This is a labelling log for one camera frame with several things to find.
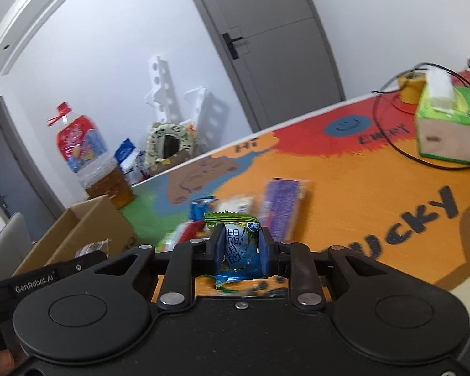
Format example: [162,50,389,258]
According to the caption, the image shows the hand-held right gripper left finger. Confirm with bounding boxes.
[84,223,226,308]

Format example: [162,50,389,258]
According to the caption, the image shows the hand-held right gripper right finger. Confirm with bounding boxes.
[258,227,381,308]

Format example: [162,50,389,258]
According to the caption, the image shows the green blue snack packet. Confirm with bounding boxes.
[204,211,283,292]

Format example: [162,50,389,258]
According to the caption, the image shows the red white snack packet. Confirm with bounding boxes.
[176,219,206,243]

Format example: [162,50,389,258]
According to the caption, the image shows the small blue snack packet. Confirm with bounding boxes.
[190,198,216,222]

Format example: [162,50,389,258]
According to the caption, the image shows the white yellow snack packet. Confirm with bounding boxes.
[213,195,257,224]

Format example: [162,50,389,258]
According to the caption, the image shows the purple snack packet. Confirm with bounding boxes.
[258,178,314,241]

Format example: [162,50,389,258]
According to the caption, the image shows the dark shiny snack packet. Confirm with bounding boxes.
[74,241,110,259]

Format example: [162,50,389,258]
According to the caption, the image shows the cardboard box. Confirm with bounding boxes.
[12,195,139,279]
[147,151,196,177]

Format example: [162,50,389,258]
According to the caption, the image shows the grey chair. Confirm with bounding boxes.
[0,211,34,275]

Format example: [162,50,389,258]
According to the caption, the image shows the cardboard box under cushion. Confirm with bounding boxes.
[147,151,196,177]

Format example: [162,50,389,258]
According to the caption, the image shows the colourful printed table mat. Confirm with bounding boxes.
[119,68,470,306]

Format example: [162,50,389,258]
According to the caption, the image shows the dark doorway door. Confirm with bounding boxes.
[0,96,67,239]

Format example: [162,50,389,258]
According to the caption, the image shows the large cooking oil bottle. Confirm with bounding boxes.
[47,102,134,210]

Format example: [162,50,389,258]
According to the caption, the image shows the blue white bag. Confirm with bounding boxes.
[113,138,139,173]

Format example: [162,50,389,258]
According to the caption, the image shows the white perforated rack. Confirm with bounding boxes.
[143,55,230,153]

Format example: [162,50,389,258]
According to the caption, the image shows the grey door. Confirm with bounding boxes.
[180,0,345,134]

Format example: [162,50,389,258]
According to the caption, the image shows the yellow tape roll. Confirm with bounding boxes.
[399,70,429,104]

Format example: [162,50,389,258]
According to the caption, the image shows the green tissue box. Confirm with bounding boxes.
[414,66,470,165]

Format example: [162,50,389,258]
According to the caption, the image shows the panda print ring cushion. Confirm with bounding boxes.
[145,122,198,169]

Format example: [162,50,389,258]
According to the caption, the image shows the black cable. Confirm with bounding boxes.
[372,62,470,171]

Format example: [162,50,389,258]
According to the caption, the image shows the black door handle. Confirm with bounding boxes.
[222,27,251,60]

